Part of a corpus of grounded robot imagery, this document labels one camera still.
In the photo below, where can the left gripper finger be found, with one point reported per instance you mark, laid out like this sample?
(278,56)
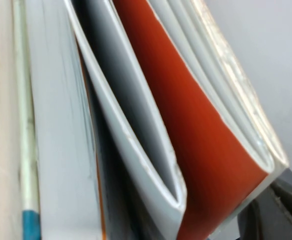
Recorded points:
(283,212)

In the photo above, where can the white AgileX robot brochure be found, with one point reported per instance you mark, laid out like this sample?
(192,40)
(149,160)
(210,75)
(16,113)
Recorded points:
(229,62)

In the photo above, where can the white book orange band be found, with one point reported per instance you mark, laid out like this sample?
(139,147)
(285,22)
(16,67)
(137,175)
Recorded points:
(61,125)

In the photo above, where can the blue spine book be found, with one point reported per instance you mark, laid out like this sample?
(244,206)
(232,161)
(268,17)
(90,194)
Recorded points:
(1,100)

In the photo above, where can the red cover booklet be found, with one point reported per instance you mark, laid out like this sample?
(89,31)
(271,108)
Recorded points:
(198,125)

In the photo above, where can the curved white magazine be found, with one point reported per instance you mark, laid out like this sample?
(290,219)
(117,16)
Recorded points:
(133,100)

